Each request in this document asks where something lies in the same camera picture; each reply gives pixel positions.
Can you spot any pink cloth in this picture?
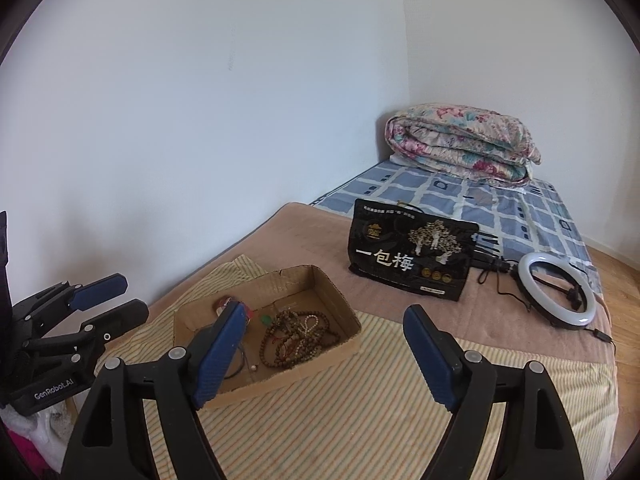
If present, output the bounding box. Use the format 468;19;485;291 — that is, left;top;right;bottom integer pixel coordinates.
4;427;58;480

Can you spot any blue checked bedsheet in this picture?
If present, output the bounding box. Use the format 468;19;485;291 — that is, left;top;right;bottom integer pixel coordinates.
309;157;601;281

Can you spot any black tripod stand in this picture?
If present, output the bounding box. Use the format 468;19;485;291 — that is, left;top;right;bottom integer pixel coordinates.
470;232;518;273

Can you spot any black ring light cable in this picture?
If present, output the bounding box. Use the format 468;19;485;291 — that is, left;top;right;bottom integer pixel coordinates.
477;267;612;346

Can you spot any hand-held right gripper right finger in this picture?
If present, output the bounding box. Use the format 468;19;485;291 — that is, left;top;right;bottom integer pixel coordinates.
403;304;585;480

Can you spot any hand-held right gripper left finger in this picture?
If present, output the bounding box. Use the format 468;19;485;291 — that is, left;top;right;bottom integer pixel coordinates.
60;301;249;480

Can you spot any striped cloth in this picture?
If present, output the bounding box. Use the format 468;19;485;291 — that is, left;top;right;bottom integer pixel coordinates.
65;254;616;480

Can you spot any dark cord loop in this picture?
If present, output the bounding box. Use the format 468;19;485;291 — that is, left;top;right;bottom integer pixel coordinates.
224;342;249;381

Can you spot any dark brown bead necklace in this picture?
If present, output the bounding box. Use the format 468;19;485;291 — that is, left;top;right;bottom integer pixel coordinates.
259;310;341;370

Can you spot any brown blanket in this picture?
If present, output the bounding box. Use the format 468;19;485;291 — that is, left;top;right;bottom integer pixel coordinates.
145;202;618;366

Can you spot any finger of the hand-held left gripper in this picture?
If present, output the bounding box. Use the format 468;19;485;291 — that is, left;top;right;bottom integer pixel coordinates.
11;273;129;332
22;299;150;361

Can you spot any white fluffy cloth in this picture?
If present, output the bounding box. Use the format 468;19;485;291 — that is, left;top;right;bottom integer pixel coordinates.
27;399;77;443

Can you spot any folded floral quilt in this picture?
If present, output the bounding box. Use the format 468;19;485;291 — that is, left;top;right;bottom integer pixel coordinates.
384;104;542;188

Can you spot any black printed bag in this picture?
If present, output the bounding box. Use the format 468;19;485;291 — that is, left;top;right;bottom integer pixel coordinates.
347;198;479;303

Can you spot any cream bead bracelet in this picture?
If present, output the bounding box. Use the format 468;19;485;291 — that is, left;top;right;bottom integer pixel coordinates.
282;337;321;362

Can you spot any cardboard box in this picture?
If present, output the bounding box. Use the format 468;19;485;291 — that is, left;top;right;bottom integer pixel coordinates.
172;264;362;408

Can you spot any white ring light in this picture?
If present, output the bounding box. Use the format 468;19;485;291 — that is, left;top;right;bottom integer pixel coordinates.
516;252;597;331

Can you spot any brown strap wristwatch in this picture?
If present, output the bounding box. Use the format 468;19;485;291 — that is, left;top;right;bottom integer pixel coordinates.
215;295;248;317

